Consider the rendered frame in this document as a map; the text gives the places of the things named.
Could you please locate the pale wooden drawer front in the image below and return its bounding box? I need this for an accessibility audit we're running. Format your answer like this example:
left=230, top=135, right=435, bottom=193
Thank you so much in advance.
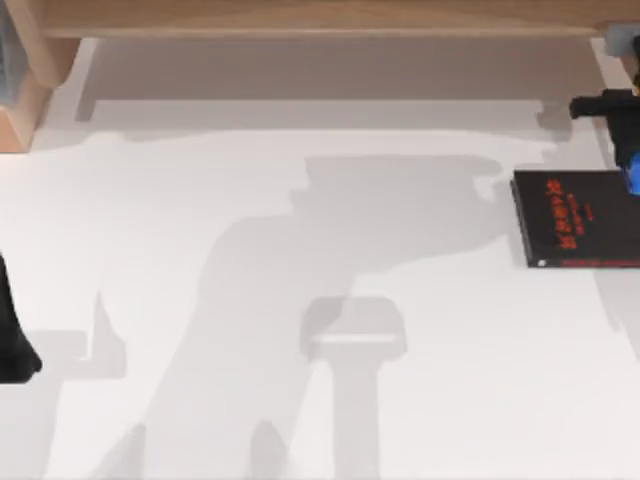
left=0, top=0, right=82, bottom=154

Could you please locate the black book with red lettering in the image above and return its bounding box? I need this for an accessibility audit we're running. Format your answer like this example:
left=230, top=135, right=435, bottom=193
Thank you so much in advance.
left=509, top=168, right=640, bottom=269

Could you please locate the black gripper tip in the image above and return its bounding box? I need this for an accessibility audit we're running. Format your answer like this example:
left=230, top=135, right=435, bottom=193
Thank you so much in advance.
left=0, top=253, right=44, bottom=386

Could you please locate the small blue object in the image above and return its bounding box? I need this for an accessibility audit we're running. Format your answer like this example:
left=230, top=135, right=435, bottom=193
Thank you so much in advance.
left=621, top=151, right=640, bottom=197

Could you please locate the pale grey rounded box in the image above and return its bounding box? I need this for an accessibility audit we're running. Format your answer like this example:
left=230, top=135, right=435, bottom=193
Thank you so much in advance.
left=604, top=21, right=640, bottom=57

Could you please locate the wooden cupboard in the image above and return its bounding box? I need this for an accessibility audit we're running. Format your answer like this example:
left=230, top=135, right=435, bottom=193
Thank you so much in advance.
left=38, top=0, right=640, bottom=40

